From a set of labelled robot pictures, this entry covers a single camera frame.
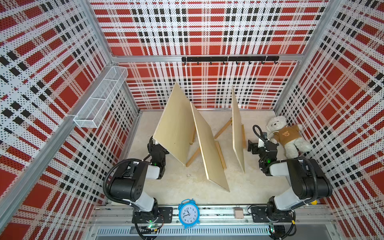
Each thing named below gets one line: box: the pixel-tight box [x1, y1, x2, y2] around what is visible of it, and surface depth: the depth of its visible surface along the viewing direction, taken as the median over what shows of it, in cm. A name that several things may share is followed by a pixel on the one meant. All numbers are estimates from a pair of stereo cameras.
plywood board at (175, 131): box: [152, 82, 195, 166], surface depth 86 cm
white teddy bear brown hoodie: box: [266, 115, 313, 159], surface depth 97 cm
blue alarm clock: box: [178, 198, 201, 229], surface depth 73 cm
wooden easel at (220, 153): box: [185, 141, 227, 170], surface depth 92 cm
